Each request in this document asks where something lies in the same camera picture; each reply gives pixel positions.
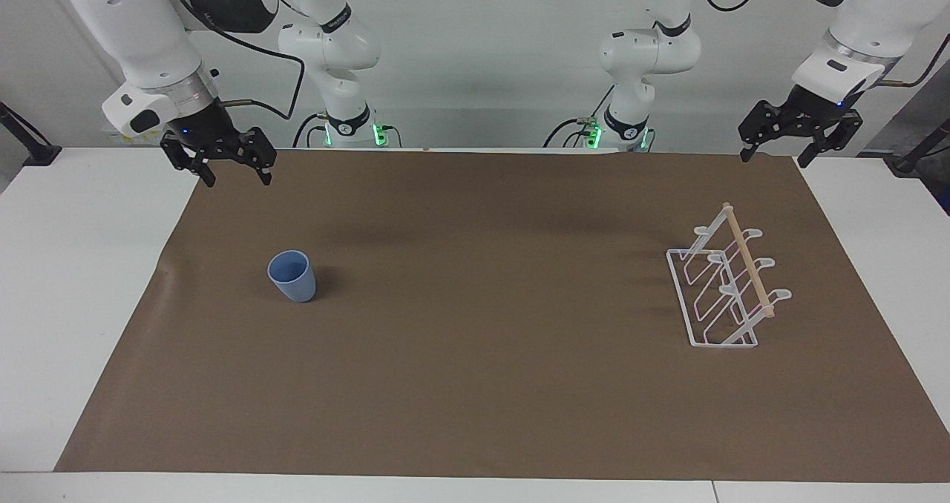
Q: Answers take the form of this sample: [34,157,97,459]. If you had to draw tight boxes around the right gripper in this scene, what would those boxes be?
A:
[160,99,278,188]

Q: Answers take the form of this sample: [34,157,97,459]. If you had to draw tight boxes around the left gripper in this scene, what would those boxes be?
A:
[738,84,864,169]

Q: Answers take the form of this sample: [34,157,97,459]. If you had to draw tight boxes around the blue plastic cup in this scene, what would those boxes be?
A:
[267,250,317,303]

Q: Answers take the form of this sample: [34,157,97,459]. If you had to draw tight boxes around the black stand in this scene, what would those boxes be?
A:
[0,102,62,167]
[890,117,950,177]

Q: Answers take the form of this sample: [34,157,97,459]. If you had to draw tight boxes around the white wire cup holder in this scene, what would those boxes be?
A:
[666,203,793,349]

